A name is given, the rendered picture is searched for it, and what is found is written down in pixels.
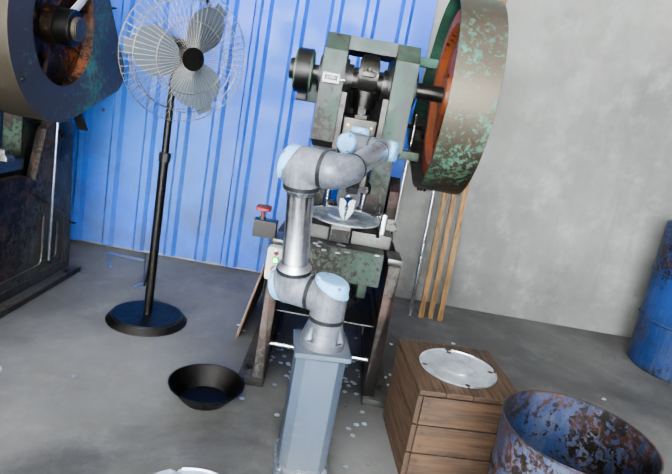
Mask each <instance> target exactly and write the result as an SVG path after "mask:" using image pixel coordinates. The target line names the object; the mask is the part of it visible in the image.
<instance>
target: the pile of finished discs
mask: <svg viewBox="0 0 672 474"><path fill-rule="evenodd" d="M446 352H447V350H445V349H443V348H434V349H428V350H425V351H424V352H422V353H421V354H420V357H419V360H420V363H421V365H422V367H423V368H424V369H425V370H426V371H427V372H429V373H430V374H431V375H433V376H435V377H436V378H438V379H440V380H442V381H445V382H447V383H450V384H453V385H456V386H460V387H465V388H468V387H467V386H465V384H468V385H470V386H471V387H470V388H474V389H482V388H488V387H491V386H493V385H494V384H495V383H496V381H497V374H496V373H492V374H491V373H488V372H487V371H491V372H494V371H493V368H492V367H491V366H489V365H488V364H487V363H485V362H484V361H482V360H480V359H478V358H476V357H474V356H472V355H469V354H467V353H464V352H460V351H456V350H451V351H449V352H451V354H449V353H446ZM422 363H427V364H428V365H424V364H422Z"/></svg>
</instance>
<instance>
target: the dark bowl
mask: <svg viewBox="0 0 672 474"><path fill-rule="evenodd" d="M168 386H169V388H170V390H171V391H172V392H173V393H174V394H175V395H176V396H177V397H178V398H179V399H180V400H181V401H182V402H183V403H184V404H185V405H187V406H188V407H190V408H193V409H196V410H201V411H211V410H216V409H219V408H221V407H223V406H225V405H226V404H227V403H229V402H230V401H232V400H233V399H235V398H237V397H238V396H240V395H241V394H242V393H243V391H244V389H245V382H244V380H243V378H242V377H241V376H240V375H239V374H238V373H237V372H235V371H233V370H231V369H229V368H227V367H224V366H220V365H215V364H192V365H187V366H184V367H181V368H179V369H177V370H175V371H174V372H172V373H171V375H170V376H169V378H168Z"/></svg>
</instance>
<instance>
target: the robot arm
mask: <svg viewBox="0 0 672 474"><path fill-rule="evenodd" d="M369 135H370V130H369V129H367V128H363V127H357V126H352V127H351V131H350V132H345V133H342V134H341V135H340V136H339V137H338V138H337V148H338V149H339V150H340V151H341V152H342V153H345V154H342V153H337V152H333V151H328V150H323V149H318V148H314V147H309V146H305V145H299V144H290V145H288V146H287V147H286V148H285V149H284V150H283V152H282V153H281V155H280V158H279V160H278V163H277V169H276V173H277V177H278V178H280V179H281V180H283V189H284V190H285V191H286V192H287V200H286V213H285V225H284V237H283V249H282V260H280V261H279V262H278V263H277V265H276V266H274V267H273V269H272V270H271V272H270V277H269V280H268V290H269V293H270V295H271V297H273V298H274V299H276V300H279V301H280V302H282V303H287V304H291V305H294V306H297V307H300V308H303V309H307V310H309V311H310V313H309V319H308V321H307V323H306V324H305V326H304V328H303V330H302V332H301V334H300V339H299V341H300V344H301V345H302V346H303V347H305V348H306V349H308V350H310V351H313V352H316V353H321V354H336V353H340V352H341V351H343V349H344V346H345V337H344V329H343V323H344V318H345V312H346V307H347V302H348V299H349V290H350V287H349V284H348V283H347V281H346V280H344V279H343V278H342V277H340V276H338V275H335V274H332V273H326V272H320V273H318V274H317V275H313V274H311V270H312V267H311V265H310V264H309V263H308V254H309V244H310V234H311V224H312V215H313V205H314V195H316V194H317V193H318V192H319V191H320V188H321V189H326V190H337V189H338V193H337V204H338V208H339V213H340V216H341V218H342V220H343V221H346V220H347V219H348V218H349V217H350V216H351V214H352V213H353V211H354V210H355V209H356V207H357V206H358V204H359V201H360V195H361V193H359V189H360V188H359V186H360V183H359V182H360V181H361V180H363V178H364V177H365V175H366V173H367V172H369V171H370V170H372V169H373V168H375V167H376V166H377V165H379V164H380V163H382V162H383V161H387V162H395V161H396V160H397V158H398V155H399V149H400V146H399V143H398V142H395V141H391V140H386V139H381V138H376V137H371V136H369ZM343 196H344V197H343ZM345 197H351V199H352V200H350V201H349V202H348V209H347V213H346V215H344V212H345V205H346V202H347V201H346V200H345V199H344V198H345ZM344 217H345V219H344Z"/></svg>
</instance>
